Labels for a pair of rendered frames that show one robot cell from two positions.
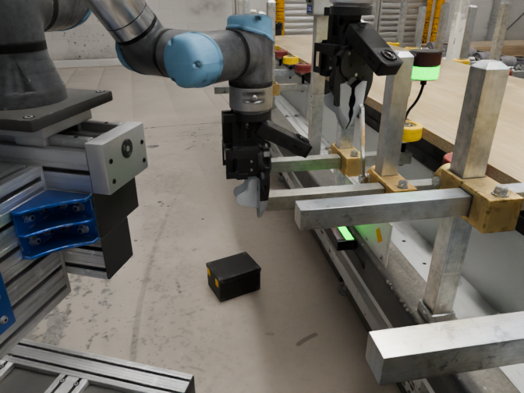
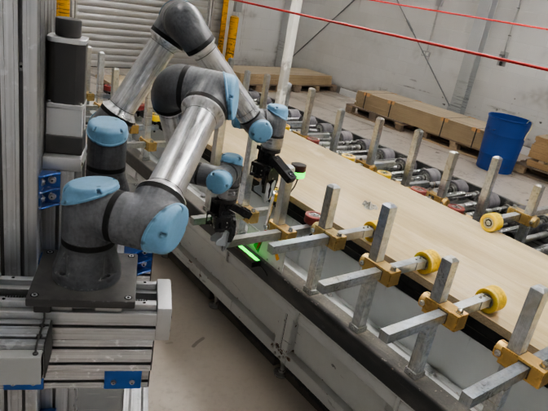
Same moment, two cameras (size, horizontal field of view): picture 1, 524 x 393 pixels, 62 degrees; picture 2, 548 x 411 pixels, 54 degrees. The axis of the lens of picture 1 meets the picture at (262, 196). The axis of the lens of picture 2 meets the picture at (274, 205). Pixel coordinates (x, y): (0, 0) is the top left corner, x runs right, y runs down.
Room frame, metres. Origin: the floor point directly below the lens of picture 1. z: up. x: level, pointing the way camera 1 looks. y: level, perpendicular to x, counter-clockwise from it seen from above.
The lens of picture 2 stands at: (-0.84, 0.74, 1.71)
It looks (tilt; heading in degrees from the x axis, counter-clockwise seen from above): 22 degrees down; 330
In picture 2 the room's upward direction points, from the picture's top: 10 degrees clockwise
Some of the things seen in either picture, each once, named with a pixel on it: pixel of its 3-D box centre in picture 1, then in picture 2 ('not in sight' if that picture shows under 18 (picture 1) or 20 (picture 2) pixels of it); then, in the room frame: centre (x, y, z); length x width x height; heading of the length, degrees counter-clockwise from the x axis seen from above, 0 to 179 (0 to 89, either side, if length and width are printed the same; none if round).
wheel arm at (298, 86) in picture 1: (261, 88); (140, 144); (2.02, 0.00, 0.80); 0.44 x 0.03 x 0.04; 100
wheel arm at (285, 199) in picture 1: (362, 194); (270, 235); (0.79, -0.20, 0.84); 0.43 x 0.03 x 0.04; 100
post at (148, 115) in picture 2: (270, 57); (148, 119); (2.07, -0.04, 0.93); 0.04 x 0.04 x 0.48; 10
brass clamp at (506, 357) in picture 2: not in sight; (521, 362); (-0.17, -0.44, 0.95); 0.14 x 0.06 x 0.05; 10
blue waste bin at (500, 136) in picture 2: not in sight; (502, 143); (3.86, -5.19, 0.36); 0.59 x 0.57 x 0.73; 106
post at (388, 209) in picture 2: not in sight; (372, 271); (0.35, -0.35, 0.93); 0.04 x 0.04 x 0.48; 10
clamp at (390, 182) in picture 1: (390, 187); (281, 231); (0.82, -0.27, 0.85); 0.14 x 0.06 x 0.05; 10
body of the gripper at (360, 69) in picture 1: (345, 43); (267, 162); (0.81, -0.15, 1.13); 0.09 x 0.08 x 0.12; 30
